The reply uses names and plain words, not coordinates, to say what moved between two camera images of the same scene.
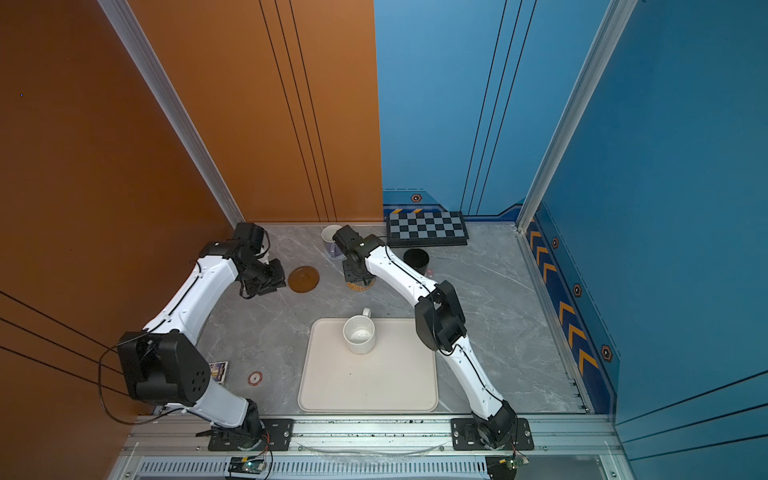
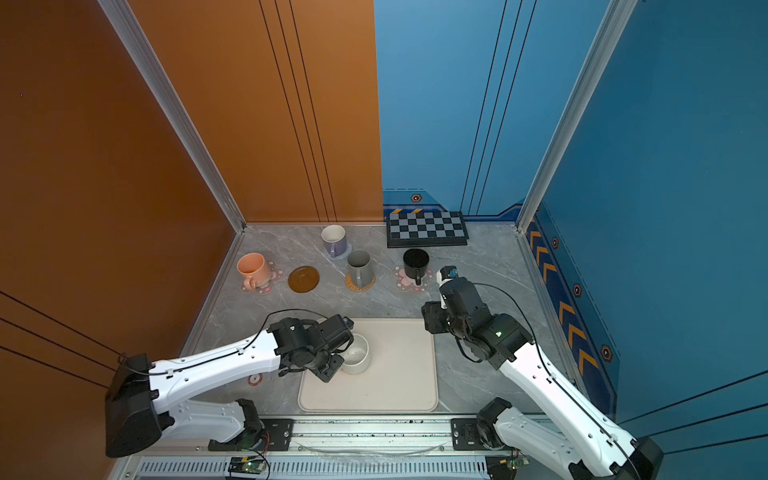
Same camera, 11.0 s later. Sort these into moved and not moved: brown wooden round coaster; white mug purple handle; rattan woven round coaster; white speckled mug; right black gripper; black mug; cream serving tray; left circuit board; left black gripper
Moved: left black gripper; right black gripper; white speckled mug
Not moved: rattan woven round coaster; cream serving tray; left circuit board; brown wooden round coaster; white mug purple handle; black mug
